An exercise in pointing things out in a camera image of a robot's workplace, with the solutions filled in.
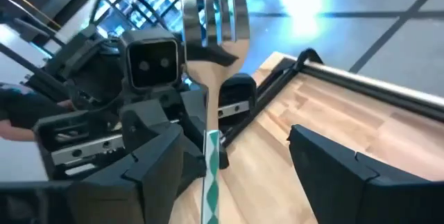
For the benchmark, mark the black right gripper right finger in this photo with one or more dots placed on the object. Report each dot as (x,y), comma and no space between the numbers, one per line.
(340,189)

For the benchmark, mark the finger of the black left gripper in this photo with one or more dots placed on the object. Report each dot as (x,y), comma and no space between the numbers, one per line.
(239,88)
(145,120)

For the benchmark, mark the person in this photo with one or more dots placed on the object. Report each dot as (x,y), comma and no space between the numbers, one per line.
(21,109)

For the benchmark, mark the black aluminium table frame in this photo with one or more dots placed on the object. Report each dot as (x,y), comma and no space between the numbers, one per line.
(364,83)

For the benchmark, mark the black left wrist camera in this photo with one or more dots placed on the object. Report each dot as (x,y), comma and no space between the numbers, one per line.
(149,64)

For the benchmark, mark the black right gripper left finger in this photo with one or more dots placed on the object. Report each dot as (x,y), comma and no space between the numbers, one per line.
(152,189)

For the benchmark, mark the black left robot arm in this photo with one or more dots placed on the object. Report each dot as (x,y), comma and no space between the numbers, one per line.
(86,68)

